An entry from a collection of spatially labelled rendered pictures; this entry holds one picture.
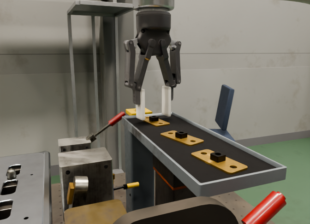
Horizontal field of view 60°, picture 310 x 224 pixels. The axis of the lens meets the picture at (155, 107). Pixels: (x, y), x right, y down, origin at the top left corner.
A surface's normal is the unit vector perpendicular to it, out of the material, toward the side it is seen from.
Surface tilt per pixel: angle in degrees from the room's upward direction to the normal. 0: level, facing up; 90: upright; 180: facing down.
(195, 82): 90
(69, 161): 0
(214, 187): 90
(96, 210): 0
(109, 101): 90
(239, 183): 90
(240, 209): 0
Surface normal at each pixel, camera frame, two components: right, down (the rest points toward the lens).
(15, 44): 0.35, 0.19
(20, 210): 0.00, -0.98
